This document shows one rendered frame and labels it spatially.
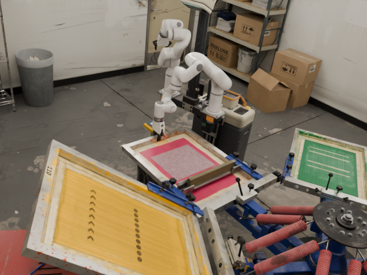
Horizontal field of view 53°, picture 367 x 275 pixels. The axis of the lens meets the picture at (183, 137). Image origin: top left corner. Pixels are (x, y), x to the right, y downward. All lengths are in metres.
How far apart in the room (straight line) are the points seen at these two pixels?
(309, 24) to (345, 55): 0.75
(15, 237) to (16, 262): 0.14
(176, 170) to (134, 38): 3.98
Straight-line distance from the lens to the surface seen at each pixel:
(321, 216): 1.87
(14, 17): 5.33
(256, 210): 2.18
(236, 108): 3.53
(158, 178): 2.35
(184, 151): 2.68
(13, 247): 1.84
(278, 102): 5.74
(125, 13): 6.01
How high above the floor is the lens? 2.44
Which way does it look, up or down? 31 degrees down
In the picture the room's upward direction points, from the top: 8 degrees clockwise
